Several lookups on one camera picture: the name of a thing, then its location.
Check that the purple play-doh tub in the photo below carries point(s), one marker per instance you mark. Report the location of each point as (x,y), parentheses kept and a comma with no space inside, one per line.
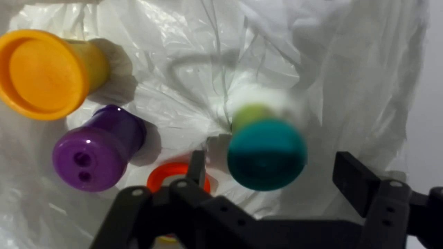
(92,157)

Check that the small yellow tub orange lid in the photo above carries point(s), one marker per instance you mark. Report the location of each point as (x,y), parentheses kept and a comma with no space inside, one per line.
(166,175)

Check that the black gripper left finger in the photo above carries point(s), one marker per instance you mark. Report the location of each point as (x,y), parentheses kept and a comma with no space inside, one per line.
(197,166)

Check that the white plastic bag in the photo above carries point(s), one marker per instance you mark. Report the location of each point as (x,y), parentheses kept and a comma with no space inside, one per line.
(295,70)

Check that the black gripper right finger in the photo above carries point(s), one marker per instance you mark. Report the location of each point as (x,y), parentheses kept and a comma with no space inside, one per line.
(357,182)

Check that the blue toy cup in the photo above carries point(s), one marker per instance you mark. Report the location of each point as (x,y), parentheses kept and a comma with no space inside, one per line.
(267,154)

